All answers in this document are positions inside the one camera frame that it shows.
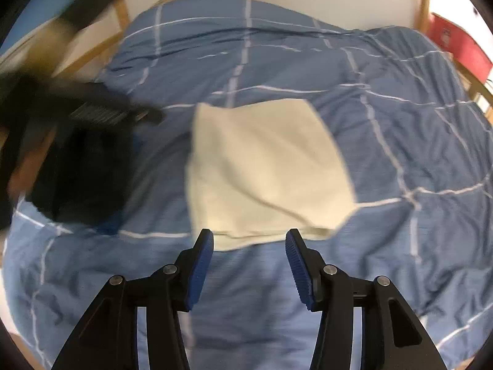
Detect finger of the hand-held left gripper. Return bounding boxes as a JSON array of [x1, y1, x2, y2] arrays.
[[69, 85, 164, 126]]

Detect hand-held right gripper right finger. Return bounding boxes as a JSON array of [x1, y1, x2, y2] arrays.
[[285, 228, 449, 370]]

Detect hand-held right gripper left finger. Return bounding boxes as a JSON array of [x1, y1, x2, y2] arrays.
[[51, 228, 215, 370]]

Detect cream pants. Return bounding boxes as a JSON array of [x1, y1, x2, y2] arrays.
[[185, 99, 357, 251]]

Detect pile of black clothes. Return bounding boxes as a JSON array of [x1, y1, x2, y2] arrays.
[[25, 123, 135, 226]]

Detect dark blue garment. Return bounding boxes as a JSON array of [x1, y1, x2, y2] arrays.
[[92, 200, 128, 236]]

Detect blue checked duvet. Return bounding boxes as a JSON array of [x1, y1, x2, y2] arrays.
[[0, 0, 493, 370]]

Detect red storage box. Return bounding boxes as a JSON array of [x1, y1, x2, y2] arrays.
[[429, 12, 493, 85]]

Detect wooden bunk bed frame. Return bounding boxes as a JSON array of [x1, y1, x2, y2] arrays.
[[0, 0, 493, 124]]

